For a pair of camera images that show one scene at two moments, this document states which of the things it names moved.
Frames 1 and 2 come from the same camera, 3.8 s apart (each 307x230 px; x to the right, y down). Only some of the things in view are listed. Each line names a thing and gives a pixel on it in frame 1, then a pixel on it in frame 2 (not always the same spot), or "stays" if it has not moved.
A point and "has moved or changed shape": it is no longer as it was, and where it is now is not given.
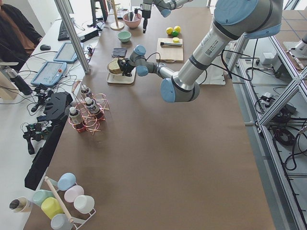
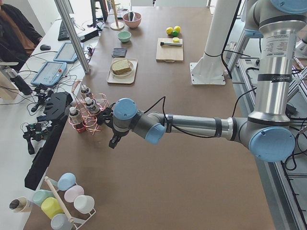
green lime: (174, 33) stays
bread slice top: (114, 64) has moved or changed shape
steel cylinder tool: (163, 43) stays
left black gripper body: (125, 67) → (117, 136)
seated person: (18, 38) stays
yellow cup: (51, 207) stays
